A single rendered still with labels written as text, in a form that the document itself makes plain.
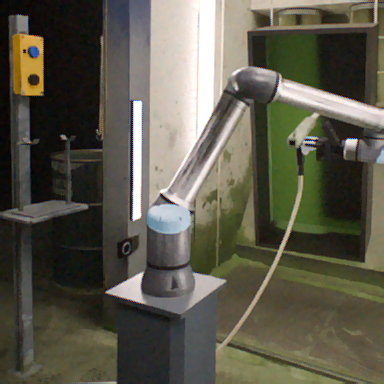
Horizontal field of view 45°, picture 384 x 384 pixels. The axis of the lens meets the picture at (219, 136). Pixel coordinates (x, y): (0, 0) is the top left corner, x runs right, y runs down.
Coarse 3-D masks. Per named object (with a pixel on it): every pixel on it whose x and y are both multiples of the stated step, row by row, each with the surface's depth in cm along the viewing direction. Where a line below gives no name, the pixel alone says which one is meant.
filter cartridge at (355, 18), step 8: (352, 8) 330; (360, 8) 322; (368, 8) 319; (352, 16) 332; (360, 16) 323; (368, 16) 321; (376, 16) 317; (376, 88) 323; (376, 96) 323; (376, 104) 322
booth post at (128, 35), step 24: (120, 0) 234; (144, 0) 242; (120, 24) 235; (144, 24) 243; (120, 48) 237; (144, 48) 245; (120, 72) 238; (144, 72) 246; (120, 96) 239; (144, 96) 247; (120, 120) 240; (144, 120) 248; (120, 144) 241; (144, 144) 250; (120, 168) 242; (144, 168) 251; (120, 192) 243; (144, 192) 252; (120, 216) 244; (144, 216) 253; (120, 240) 245; (144, 240) 255; (120, 264) 246; (144, 264) 256
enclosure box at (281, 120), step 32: (256, 32) 228; (288, 32) 222; (320, 32) 216; (352, 32) 211; (256, 64) 246; (288, 64) 262; (320, 64) 255; (352, 64) 248; (352, 96) 253; (256, 128) 252; (288, 128) 272; (320, 128) 265; (352, 128) 258; (256, 160) 256; (288, 160) 278; (320, 160) 270; (352, 160) 263; (256, 192) 253; (288, 192) 284; (320, 192) 276; (352, 192) 268; (256, 224) 258; (288, 224) 286; (320, 224) 281; (352, 224) 273; (352, 256) 244
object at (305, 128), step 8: (304, 120) 208; (312, 120) 208; (296, 128) 199; (304, 128) 198; (312, 128) 207; (296, 136) 189; (304, 136) 196; (288, 144) 189; (296, 144) 187; (296, 152) 200; (296, 160) 201; (304, 160) 201
